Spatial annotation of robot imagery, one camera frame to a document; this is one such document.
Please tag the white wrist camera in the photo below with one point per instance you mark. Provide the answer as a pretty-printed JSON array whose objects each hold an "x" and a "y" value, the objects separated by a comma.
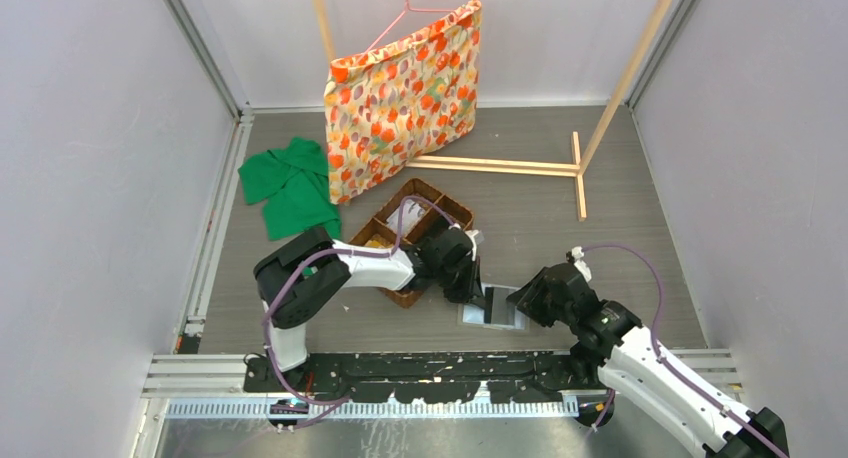
[
  {"x": 576, "y": 256},
  {"x": 476, "y": 238}
]

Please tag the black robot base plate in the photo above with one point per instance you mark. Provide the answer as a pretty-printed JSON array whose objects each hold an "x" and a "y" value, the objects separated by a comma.
[{"x": 445, "y": 377}]

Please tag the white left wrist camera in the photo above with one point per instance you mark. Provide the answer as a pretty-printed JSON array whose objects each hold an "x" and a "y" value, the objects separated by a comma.
[{"x": 476, "y": 238}]

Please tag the pink wire hanger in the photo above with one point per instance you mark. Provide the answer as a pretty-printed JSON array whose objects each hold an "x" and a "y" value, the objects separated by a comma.
[{"x": 407, "y": 16}]

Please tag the brown wicker basket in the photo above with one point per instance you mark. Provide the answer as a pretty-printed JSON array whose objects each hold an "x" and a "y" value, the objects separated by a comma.
[{"x": 401, "y": 277}]

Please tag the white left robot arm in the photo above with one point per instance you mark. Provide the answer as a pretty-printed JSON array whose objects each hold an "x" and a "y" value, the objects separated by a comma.
[{"x": 299, "y": 278}]

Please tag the green cloth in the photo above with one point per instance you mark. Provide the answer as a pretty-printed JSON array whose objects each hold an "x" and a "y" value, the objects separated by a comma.
[{"x": 291, "y": 184}]

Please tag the dark card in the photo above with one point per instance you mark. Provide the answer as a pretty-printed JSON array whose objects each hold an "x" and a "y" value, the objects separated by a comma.
[{"x": 498, "y": 310}]

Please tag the wooden rack stand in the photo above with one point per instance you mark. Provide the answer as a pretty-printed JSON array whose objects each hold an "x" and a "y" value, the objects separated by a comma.
[{"x": 516, "y": 149}]

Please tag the floral orange fabric bag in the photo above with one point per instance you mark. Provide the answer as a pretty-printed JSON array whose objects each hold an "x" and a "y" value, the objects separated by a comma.
[{"x": 411, "y": 97}]

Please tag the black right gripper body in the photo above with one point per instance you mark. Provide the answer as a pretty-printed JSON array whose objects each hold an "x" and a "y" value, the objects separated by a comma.
[{"x": 539, "y": 304}]

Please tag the gold cards in basket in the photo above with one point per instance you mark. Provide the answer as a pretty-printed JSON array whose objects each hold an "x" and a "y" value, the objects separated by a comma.
[{"x": 378, "y": 242}]

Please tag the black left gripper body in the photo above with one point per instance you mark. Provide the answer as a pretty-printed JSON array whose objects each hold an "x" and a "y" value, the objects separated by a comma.
[{"x": 450, "y": 277}]

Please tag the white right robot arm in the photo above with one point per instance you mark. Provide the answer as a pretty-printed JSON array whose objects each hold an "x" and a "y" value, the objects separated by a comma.
[{"x": 622, "y": 354}]

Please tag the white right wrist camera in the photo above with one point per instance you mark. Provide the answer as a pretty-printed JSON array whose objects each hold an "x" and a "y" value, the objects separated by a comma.
[{"x": 576, "y": 256}]

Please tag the perforated metal rail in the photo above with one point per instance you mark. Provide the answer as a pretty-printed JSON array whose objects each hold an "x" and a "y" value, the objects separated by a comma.
[{"x": 279, "y": 408}]

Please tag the silver VIP card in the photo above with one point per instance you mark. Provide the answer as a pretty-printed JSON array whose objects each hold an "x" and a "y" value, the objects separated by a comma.
[{"x": 406, "y": 216}]

